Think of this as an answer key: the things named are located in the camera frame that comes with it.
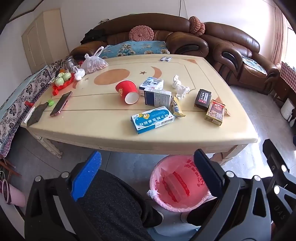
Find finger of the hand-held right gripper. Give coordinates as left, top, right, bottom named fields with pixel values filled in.
left=268, top=173, right=296, bottom=224
left=263, top=138, right=290, bottom=173

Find black white patterned blanket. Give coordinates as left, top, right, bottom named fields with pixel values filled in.
left=0, top=59, right=64, bottom=158

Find round pink cushion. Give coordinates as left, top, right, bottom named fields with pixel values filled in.
left=129, top=26, right=154, bottom=42

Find brown leather armchair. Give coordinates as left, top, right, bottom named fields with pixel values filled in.
left=205, top=22, right=280, bottom=95

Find blue floral blanket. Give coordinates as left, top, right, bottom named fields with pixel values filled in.
left=96, top=40, right=170, bottom=59

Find crumpled white tissue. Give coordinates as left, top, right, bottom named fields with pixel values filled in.
left=172, top=75, right=183, bottom=89
left=176, top=85, right=190, bottom=99

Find cream cabinet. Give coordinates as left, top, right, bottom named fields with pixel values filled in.
left=21, top=8, right=70, bottom=75

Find smartphone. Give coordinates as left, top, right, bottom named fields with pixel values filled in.
left=50, top=91, right=73, bottom=117

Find white tissue ball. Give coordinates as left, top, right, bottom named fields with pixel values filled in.
left=73, top=66, right=85, bottom=81

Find patterned armchair seat cloth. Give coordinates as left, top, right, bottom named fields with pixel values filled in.
left=242, top=56, right=267, bottom=75

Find black clothes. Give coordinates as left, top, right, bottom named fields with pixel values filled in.
left=80, top=29, right=108, bottom=44

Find wooden side table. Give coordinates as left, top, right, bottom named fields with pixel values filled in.
left=273, top=74, right=296, bottom=109

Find red paper cup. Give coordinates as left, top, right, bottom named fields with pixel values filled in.
left=115, top=79, right=139, bottom=105

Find red gold box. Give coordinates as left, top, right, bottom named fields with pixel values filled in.
left=204, top=99, right=228, bottom=126

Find pink roll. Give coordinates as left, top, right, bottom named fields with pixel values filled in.
left=0, top=178, right=26, bottom=207

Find red checkered cloth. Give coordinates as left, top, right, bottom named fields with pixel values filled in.
left=280, top=61, right=296, bottom=86

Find glass jar with metal lid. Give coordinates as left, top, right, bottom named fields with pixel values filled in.
left=63, top=56, right=74, bottom=71

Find yellow snack wrapper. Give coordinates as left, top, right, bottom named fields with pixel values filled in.
left=170, top=96, right=186, bottom=117

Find hanging cable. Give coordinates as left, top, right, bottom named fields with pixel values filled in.
left=178, top=0, right=189, bottom=18

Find pink trash bin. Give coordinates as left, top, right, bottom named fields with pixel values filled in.
left=147, top=155, right=216, bottom=212

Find white appliance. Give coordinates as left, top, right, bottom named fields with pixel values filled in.
left=280, top=98, right=296, bottom=127

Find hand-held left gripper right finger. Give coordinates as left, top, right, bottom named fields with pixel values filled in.
left=190, top=149, right=272, bottom=241

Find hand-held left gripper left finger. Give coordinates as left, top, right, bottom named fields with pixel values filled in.
left=24, top=151, right=103, bottom=241

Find blue white medicine box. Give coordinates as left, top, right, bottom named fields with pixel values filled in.
left=144, top=87, right=172, bottom=108

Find light blue stool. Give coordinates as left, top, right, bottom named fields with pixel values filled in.
left=146, top=206, right=201, bottom=241

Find dark cloth pouch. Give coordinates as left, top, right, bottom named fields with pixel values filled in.
left=26, top=102, right=47, bottom=127

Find white blue carton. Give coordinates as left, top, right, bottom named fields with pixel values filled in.
left=139, top=77, right=164, bottom=91

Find black box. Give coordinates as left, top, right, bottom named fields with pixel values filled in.
left=194, top=89, right=212, bottom=110

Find wooden stool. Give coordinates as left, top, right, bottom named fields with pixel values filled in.
left=0, top=158, right=22, bottom=179

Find pink knitted cushion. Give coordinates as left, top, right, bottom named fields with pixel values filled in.
left=188, top=16, right=206, bottom=36

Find brown leather sofa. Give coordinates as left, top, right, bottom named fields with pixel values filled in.
left=69, top=14, right=208, bottom=58

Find pink curtain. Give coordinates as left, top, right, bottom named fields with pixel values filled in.
left=270, top=7, right=292, bottom=67

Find light blue medicine box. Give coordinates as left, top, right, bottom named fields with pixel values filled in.
left=131, top=106, right=176, bottom=135

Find clear plastic bag of peanuts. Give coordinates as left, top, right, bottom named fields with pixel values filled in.
left=80, top=46, right=108, bottom=74

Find red tray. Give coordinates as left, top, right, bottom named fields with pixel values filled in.
left=52, top=72, right=75, bottom=96

